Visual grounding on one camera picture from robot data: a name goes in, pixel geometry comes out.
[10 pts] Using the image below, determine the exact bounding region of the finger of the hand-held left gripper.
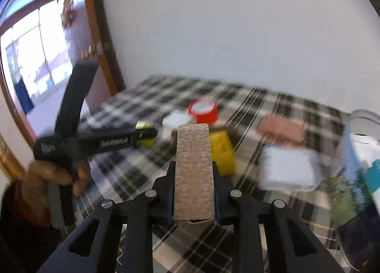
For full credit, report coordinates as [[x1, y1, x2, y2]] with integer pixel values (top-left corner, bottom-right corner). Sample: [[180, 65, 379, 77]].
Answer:
[[136, 127, 158, 142]]

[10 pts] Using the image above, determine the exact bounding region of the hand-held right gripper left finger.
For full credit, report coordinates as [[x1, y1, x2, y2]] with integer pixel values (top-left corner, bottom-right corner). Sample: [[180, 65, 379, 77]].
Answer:
[[37, 162, 179, 273]]

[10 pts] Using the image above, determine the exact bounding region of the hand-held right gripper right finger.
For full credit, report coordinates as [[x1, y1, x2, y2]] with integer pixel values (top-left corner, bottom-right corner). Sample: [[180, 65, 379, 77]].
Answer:
[[212, 162, 345, 273]]

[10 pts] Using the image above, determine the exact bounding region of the white charger adapter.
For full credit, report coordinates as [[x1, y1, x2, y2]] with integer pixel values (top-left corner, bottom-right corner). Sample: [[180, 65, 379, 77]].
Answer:
[[157, 111, 192, 143]]

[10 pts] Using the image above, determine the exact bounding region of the beige patterned box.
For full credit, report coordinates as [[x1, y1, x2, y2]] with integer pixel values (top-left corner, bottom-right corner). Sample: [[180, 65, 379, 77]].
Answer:
[[173, 123, 216, 221]]

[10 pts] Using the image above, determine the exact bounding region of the red tape roll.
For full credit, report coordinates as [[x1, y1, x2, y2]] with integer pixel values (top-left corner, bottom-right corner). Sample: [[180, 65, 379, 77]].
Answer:
[[187, 99, 219, 125]]

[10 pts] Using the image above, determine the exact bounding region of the printed tin container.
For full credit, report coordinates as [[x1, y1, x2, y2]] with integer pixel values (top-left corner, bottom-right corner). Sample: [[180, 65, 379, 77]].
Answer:
[[327, 109, 380, 271]]

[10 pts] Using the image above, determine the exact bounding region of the person's left forearm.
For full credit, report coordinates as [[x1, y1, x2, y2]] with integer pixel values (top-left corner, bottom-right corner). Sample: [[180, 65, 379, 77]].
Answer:
[[0, 182, 60, 273]]

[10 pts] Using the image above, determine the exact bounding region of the person's left hand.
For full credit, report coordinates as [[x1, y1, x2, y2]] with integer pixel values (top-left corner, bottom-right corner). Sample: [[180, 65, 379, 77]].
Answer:
[[22, 157, 91, 205]]

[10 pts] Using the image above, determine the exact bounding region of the yellow box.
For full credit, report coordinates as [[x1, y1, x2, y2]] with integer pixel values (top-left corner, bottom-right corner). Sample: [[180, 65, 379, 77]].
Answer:
[[209, 131, 237, 176]]

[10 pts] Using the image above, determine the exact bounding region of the brown wooden door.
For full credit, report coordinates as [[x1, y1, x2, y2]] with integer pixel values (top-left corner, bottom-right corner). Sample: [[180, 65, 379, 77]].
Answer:
[[61, 0, 119, 107]]

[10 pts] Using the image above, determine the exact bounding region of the white box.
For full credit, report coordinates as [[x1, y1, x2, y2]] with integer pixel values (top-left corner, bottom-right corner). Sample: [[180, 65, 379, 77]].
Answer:
[[258, 147, 323, 192]]

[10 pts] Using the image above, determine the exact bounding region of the pink box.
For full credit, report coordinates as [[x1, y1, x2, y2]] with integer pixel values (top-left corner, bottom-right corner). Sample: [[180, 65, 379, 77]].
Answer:
[[258, 115, 308, 146]]

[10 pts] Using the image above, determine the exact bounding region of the brass door knob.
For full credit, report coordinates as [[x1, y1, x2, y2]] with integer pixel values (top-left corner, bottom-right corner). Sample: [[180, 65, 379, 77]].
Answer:
[[81, 47, 97, 61]]

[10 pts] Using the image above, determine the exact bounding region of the black white plaid cloth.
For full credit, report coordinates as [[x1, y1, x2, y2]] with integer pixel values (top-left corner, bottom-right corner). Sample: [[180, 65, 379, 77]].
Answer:
[[74, 75, 357, 273]]

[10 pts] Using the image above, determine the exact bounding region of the dark door frame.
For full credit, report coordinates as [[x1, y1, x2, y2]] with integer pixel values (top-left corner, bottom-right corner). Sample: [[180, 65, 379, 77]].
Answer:
[[89, 0, 126, 95]]

